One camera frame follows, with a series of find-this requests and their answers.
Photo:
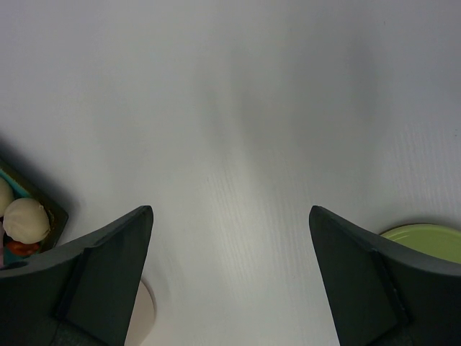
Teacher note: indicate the steel round bowl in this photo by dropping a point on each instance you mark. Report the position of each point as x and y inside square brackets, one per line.
[143, 316]

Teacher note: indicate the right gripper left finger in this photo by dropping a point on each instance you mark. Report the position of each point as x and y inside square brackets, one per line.
[81, 292]

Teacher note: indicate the orange shrimp piece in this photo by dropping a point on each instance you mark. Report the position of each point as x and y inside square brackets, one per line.
[22, 250]

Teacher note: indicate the black teal lunch tray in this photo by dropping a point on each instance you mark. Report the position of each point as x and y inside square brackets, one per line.
[15, 184]

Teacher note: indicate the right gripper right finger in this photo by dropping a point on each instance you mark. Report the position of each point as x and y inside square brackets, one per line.
[381, 292]

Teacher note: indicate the beige bun right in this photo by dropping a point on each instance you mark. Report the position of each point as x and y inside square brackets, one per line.
[26, 221]

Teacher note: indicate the green round lid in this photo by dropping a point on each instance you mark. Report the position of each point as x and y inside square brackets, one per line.
[434, 240]

